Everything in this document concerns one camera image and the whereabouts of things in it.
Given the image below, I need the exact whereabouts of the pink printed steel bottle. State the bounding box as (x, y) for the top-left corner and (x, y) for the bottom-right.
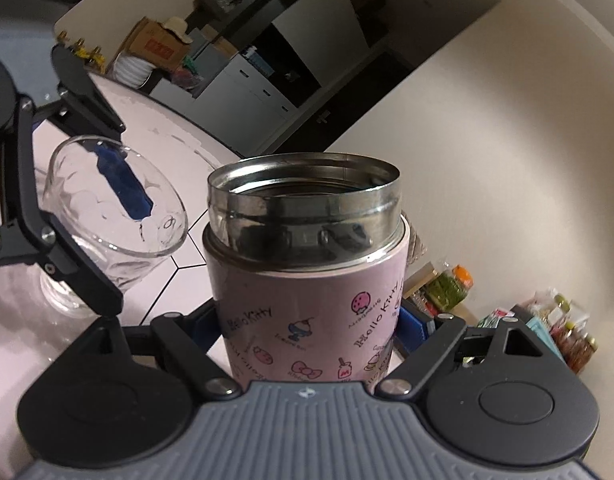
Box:
(201, 151), (413, 396)

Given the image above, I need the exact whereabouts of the green-filled jar orange lid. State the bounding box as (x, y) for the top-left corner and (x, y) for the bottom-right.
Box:
(403, 261), (474, 317)

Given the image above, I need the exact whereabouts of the teal box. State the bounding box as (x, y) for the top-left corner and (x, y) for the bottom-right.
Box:
(524, 317), (563, 361)

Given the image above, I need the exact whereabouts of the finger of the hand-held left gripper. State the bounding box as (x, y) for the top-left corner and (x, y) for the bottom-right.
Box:
(0, 96), (124, 317)
(31, 44), (156, 222)

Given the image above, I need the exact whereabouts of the stack of white plates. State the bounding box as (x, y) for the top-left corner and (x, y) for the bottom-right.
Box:
(108, 54), (154, 92)

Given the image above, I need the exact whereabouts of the brown cardboard box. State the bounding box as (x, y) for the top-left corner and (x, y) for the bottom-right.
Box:
(118, 16), (194, 77)

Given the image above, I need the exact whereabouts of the white drawer cabinet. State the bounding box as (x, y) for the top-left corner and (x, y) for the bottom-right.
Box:
(151, 52), (297, 122)

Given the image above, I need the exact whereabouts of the red and white packet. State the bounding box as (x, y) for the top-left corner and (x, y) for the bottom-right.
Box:
(478, 307), (518, 329)

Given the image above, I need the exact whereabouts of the colourful bag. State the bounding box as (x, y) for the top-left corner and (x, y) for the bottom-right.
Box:
(171, 57), (204, 92)

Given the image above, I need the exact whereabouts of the beige rope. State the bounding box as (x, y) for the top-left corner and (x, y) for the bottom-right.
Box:
(405, 212), (429, 267)

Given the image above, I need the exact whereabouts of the cluster of small bottles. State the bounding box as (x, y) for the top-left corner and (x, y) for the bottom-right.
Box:
(516, 287), (599, 376)

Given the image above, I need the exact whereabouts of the clear glass cup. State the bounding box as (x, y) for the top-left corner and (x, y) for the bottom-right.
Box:
(38, 134), (190, 319)

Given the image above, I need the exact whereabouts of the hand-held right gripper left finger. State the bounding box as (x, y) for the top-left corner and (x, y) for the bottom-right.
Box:
(84, 299), (242, 402)

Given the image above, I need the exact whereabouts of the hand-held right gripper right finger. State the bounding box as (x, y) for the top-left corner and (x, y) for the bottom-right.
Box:
(376, 305), (560, 403)

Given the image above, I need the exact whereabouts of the beige hat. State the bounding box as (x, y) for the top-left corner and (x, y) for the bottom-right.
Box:
(161, 16), (194, 45)

